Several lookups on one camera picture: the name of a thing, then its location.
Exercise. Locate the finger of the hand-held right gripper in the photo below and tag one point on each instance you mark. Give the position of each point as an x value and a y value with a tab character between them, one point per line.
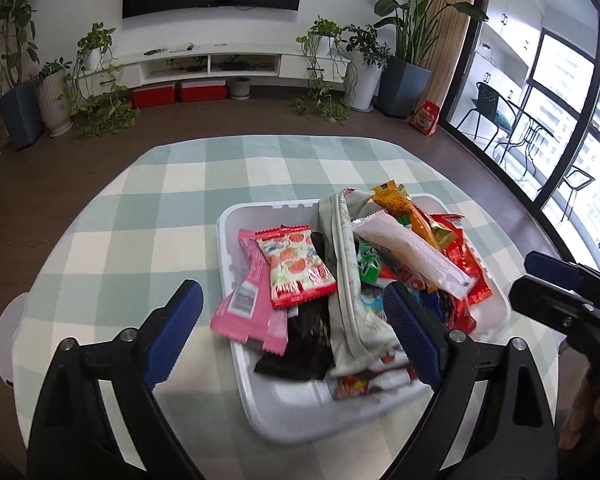
550	265
540	300

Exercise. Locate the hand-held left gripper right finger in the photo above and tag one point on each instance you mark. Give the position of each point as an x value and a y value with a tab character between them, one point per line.
412	330

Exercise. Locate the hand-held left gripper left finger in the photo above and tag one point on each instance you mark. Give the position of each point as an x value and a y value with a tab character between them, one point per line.
175	330

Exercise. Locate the small red snack packet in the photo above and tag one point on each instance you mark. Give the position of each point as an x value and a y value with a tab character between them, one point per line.
405	276

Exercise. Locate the white translucent snack packet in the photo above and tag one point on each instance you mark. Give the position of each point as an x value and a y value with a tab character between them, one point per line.
415	255

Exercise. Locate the green snack packet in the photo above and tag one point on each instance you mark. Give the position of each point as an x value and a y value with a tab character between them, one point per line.
370	262

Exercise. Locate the pink snack packet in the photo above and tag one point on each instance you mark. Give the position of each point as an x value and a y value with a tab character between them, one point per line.
252	310

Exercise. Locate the large red snack packet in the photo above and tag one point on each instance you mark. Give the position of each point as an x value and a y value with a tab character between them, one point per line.
467	265

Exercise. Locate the light blue cartoon snack packet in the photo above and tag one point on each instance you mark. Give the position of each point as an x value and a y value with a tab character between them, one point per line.
355	388

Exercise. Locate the long grey-white printed packet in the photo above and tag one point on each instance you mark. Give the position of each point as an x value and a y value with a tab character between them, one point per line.
345	280

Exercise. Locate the black snack packet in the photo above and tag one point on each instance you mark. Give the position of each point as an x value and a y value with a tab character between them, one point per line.
305	345

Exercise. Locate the orange snack packet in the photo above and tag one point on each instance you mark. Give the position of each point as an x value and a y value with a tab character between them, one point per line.
405	210

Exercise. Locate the strawberry print snack packet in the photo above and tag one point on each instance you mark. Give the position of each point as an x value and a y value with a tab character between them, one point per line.
295	265

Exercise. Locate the white plastic tray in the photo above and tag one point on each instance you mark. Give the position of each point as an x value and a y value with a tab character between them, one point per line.
290	410

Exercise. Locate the person's right hand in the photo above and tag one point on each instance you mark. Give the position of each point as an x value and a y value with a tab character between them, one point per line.
580	410

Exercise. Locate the black balcony chair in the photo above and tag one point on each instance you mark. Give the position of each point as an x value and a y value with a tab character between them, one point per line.
577	175
487	100

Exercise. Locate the black balcony table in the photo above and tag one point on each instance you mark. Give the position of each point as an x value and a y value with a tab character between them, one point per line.
530	122

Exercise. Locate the green checked tablecloth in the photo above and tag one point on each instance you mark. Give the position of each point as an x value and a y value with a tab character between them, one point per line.
180	185

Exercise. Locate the white round stool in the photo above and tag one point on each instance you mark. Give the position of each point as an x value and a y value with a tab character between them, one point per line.
7	340

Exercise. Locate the black framed glass door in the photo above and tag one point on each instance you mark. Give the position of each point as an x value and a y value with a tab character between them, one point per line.
597	85

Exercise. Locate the red paper bag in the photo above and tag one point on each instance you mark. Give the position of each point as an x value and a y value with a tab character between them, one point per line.
426	119

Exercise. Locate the large-leaf plant in blue pot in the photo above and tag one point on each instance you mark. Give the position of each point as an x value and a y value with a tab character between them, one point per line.
405	87

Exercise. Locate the white balcony cabinet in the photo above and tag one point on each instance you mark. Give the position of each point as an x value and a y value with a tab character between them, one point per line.
510	35

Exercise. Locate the bushy plant in white pot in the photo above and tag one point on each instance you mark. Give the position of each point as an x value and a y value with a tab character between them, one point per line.
367	85

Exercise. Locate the small white pot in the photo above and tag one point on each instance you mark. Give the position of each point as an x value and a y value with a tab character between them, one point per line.
240	88

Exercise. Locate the beige curtain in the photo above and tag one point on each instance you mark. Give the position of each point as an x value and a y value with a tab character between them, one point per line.
450	35

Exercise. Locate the plant in white ribbed pot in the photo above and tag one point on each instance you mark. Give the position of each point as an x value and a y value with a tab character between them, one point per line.
55	105

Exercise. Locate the tree in blue square pot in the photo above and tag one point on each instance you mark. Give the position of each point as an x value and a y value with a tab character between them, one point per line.
20	115

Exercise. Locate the white television cabinet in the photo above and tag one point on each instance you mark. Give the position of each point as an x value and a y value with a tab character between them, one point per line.
130	67

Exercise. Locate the remote control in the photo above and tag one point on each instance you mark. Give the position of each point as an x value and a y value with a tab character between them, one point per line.
155	52

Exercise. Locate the trailing pothos in white pot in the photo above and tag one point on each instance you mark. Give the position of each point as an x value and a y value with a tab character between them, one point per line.
95	42
325	35

